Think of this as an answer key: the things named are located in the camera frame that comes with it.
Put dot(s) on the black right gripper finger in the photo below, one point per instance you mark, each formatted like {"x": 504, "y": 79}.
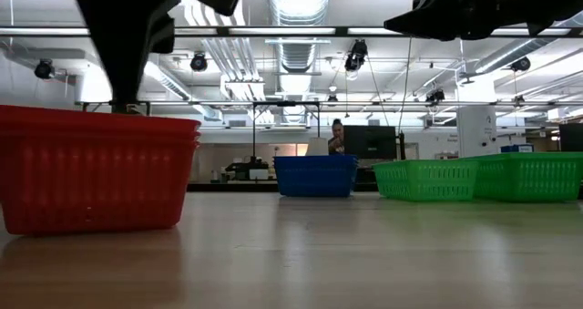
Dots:
{"x": 432, "y": 19}

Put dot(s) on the red plastic basket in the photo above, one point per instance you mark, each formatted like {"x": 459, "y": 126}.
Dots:
{"x": 91, "y": 120}
{"x": 91, "y": 136}
{"x": 91, "y": 190}

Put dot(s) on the green plastic basket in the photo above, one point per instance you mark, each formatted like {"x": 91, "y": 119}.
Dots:
{"x": 423, "y": 161}
{"x": 528, "y": 177}
{"x": 423, "y": 183}

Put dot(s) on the person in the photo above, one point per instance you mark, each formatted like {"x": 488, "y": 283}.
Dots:
{"x": 337, "y": 138}

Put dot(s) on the silver ceiling duct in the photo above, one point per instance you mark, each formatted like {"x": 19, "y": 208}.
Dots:
{"x": 298, "y": 26}

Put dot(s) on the blue storage box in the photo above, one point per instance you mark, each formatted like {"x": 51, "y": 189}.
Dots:
{"x": 517, "y": 148}

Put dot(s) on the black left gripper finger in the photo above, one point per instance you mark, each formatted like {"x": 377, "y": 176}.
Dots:
{"x": 124, "y": 72}

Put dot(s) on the black aluminium rig frame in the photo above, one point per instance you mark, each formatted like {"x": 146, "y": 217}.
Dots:
{"x": 291, "y": 31}

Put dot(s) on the black computer monitor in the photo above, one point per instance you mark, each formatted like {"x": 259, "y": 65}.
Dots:
{"x": 571, "y": 138}
{"x": 370, "y": 142}

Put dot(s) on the white pillar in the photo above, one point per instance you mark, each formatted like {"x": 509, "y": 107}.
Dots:
{"x": 476, "y": 126}

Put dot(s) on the white lamp shade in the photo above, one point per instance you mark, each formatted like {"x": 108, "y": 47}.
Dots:
{"x": 317, "y": 147}

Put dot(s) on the blue plastic basket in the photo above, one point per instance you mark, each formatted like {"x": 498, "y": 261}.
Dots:
{"x": 314, "y": 179}
{"x": 314, "y": 157}
{"x": 314, "y": 160}

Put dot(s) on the black ceiling spotlight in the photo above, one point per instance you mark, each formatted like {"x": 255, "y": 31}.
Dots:
{"x": 520, "y": 64}
{"x": 356, "y": 54}
{"x": 198, "y": 62}
{"x": 44, "y": 69}

